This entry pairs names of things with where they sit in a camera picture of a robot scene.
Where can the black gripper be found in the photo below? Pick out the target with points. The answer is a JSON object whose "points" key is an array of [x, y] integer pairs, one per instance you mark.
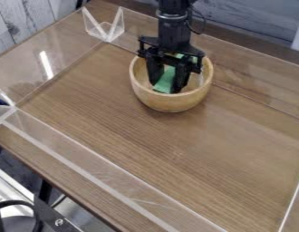
{"points": [[159, 56]]}

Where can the green rectangular block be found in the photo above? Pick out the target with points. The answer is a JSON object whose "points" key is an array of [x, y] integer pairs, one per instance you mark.
{"points": [[164, 84]]}

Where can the brown wooden bowl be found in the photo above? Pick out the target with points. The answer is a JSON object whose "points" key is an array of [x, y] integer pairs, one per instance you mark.
{"points": [[171, 102]]}

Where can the black table leg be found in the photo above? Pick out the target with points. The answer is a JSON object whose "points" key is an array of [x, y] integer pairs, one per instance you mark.
{"points": [[45, 191]]}

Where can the clear acrylic tray wall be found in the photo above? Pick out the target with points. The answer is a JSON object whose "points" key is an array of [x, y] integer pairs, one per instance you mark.
{"points": [[214, 169]]}

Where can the grey metal bracket with screw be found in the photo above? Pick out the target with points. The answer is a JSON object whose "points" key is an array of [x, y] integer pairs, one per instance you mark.
{"points": [[53, 222]]}

